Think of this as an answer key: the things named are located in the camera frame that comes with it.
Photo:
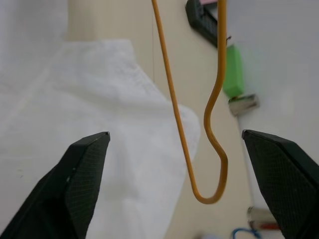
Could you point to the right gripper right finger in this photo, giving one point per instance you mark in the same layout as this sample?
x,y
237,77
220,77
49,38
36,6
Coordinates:
x,y
289,179

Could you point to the metal cup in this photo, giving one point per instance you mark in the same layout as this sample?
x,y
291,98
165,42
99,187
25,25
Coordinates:
x,y
259,214
244,104

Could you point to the white cloth garment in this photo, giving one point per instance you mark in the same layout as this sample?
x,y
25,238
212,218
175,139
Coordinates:
x,y
99,99

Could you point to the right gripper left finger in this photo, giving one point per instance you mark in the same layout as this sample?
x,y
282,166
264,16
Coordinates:
x,y
62,194

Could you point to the red plastic bin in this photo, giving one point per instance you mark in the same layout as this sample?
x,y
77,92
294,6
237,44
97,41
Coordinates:
x,y
269,226

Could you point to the green rectangular box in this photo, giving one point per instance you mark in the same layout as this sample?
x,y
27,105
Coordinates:
x,y
234,72

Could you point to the laptop with pink screen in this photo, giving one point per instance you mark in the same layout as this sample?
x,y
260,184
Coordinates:
x,y
208,1

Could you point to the black handheld controller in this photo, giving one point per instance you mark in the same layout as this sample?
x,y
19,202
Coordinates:
x,y
202,20

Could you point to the black white sneaker blue lace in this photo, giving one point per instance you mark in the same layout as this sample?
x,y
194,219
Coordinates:
x,y
243,229

